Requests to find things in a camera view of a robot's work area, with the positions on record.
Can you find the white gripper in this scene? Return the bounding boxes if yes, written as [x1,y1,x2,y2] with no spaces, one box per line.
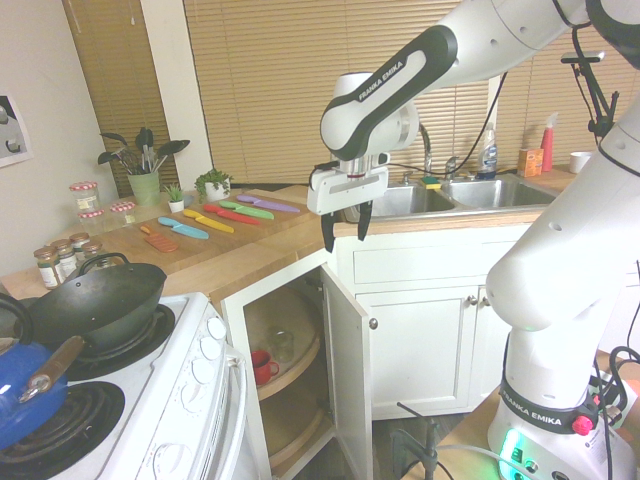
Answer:
[306,163,390,253]

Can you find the white corner cabinet door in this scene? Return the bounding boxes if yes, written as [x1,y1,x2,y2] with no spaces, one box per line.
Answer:
[319,263,380,454]

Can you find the purple knife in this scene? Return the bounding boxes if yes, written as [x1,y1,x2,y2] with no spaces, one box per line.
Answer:
[235,193,302,215]

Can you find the green knife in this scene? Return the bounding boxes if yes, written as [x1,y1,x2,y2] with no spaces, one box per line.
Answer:
[217,199,277,222]

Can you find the wooden cutting board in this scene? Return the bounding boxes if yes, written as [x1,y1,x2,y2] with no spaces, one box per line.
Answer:
[110,189,315,277]

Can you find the chrome faucet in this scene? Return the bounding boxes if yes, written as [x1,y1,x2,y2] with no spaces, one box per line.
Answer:
[418,123,434,174]

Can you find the red knife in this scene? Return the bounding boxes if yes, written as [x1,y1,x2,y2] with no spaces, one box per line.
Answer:
[202,203,262,227]

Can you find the clear glass jar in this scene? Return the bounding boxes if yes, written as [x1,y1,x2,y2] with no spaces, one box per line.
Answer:
[266,325,294,364]

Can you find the stainless steel double sink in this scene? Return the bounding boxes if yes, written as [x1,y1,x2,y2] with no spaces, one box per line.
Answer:
[341,171,557,224]

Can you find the yellow knife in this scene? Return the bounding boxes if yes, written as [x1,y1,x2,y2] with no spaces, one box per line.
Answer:
[182,208,236,235]

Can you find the large plant in white pot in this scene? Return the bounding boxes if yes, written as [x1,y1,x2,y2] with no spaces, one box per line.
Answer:
[193,168,235,204]

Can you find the wooden lazy susan shelf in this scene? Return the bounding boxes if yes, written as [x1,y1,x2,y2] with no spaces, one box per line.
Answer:
[259,394,334,467]
[243,287,324,401]

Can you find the clear dish soap bottle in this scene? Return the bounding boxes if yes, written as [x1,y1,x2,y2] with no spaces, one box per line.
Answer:
[474,121,501,181]

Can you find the wide wooden window blinds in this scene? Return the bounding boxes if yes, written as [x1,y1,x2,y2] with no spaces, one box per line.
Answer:
[181,0,640,187]

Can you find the blue knife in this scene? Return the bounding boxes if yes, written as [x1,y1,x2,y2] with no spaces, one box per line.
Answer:
[157,215,211,241]

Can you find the red mug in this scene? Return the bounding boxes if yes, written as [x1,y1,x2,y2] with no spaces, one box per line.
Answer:
[250,349,282,387]

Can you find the small plant in white pot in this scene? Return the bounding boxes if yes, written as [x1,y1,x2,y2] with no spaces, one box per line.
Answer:
[161,183,188,214]

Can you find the orange knife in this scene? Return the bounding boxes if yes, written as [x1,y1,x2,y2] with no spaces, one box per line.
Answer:
[139,224,180,254]

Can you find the black ladle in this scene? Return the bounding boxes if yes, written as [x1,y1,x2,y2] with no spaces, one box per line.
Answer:
[151,138,192,174]

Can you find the orange baking soda box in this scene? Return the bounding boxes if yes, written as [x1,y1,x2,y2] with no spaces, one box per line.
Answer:
[516,146,545,179]

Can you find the green utensil holder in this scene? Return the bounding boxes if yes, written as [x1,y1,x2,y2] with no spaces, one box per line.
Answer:
[125,170,163,208]

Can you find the red spray bottle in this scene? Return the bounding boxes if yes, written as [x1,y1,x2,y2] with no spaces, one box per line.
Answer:
[539,111,561,173]

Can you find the black spatula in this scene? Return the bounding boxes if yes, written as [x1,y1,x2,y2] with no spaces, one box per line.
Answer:
[136,126,156,174]

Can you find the glass jar with checkered lid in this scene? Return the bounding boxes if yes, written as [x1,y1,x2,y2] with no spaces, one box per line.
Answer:
[76,208,108,238]
[68,180,102,214]
[108,200,138,232]

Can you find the black table clamp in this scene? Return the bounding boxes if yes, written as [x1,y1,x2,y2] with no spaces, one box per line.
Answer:
[389,399,452,480]

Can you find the black coil burner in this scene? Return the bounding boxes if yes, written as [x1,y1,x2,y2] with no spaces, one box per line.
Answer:
[0,381,127,467]
[64,303,177,381]

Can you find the white cup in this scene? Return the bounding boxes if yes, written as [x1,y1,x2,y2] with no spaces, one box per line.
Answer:
[569,150,594,175]

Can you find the black spoon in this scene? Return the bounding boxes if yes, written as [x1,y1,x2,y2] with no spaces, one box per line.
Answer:
[98,131,134,174]

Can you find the white electric stove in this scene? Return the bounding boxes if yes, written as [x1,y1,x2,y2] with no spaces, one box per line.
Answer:
[0,291,274,480]

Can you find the spice jar with brown lid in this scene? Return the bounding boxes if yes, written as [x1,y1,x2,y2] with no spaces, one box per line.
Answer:
[68,231,92,264]
[80,240,107,269]
[49,238,79,282]
[33,245,64,291]

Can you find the narrow wooden window blinds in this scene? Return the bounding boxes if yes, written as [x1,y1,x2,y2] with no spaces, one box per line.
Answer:
[61,0,180,201]

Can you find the blue kettle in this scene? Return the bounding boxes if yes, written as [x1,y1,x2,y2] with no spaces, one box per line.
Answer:
[0,292,70,452]

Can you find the white corner cabinet frame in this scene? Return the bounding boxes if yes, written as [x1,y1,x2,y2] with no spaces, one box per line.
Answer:
[219,248,342,480]

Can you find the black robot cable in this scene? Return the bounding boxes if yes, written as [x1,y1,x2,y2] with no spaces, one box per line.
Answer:
[398,71,510,175]

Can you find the wire whisk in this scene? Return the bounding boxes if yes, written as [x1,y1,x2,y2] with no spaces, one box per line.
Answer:
[116,149,144,177]

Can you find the white cable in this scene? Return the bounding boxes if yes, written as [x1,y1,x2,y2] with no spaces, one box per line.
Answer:
[433,443,507,462]

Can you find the black wok with wooden handle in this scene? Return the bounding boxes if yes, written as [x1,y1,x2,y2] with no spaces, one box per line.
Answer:
[18,252,169,404]

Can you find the black camera on stand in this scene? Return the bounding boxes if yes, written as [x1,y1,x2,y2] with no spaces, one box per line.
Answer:
[560,24,620,147]

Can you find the black cable bundle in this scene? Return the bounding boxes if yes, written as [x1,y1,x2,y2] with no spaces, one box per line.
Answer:
[591,344,640,480]

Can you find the black and white wall poster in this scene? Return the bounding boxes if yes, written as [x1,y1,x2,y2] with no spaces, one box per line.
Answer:
[0,94,36,169]

